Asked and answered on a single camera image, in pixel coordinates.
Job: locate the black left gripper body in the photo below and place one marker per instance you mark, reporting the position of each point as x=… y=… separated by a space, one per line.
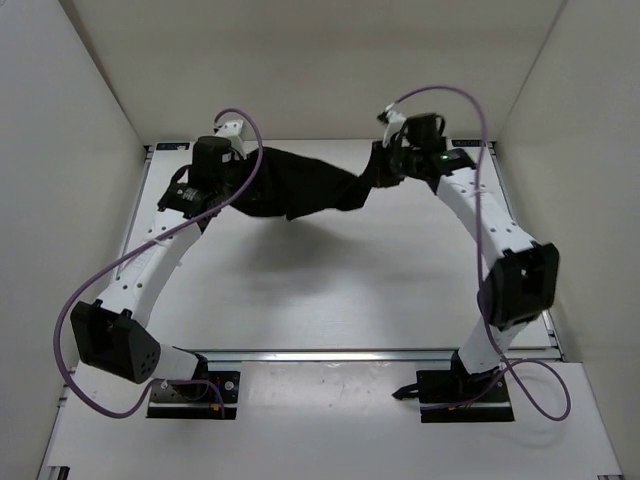
x=238 y=176

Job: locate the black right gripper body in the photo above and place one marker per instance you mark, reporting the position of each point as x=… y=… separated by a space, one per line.
x=401 y=163

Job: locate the black skirt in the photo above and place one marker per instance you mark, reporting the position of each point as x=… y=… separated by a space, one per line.
x=293 y=186

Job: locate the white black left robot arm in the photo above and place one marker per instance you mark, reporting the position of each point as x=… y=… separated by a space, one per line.
x=111 y=332

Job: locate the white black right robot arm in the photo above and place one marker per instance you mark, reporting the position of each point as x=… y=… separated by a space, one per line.
x=520 y=280

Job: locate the blue right corner sticker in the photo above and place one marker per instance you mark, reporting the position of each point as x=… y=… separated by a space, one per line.
x=466 y=143

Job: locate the blue corner sticker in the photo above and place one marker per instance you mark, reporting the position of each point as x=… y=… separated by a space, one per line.
x=172 y=146
x=466 y=143

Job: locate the blue left corner sticker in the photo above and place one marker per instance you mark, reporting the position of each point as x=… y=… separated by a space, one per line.
x=172 y=146

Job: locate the white front cover panel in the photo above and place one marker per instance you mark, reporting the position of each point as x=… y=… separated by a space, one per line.
x=335 y=421

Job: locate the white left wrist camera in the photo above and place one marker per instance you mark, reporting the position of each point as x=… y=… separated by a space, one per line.
x=234 y=132

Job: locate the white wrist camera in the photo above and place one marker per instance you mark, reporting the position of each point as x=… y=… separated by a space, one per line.
x=392 y=120
x=234 y=132

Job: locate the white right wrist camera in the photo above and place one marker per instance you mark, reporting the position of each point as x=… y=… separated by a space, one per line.
x=392 y=120

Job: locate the silver table edge rail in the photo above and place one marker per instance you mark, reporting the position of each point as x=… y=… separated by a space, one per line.
x=330 y=356

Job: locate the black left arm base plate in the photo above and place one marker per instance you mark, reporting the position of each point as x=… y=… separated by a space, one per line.
x=198 y=402

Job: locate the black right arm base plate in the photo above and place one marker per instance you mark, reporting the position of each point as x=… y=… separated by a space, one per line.
x=446 y=398

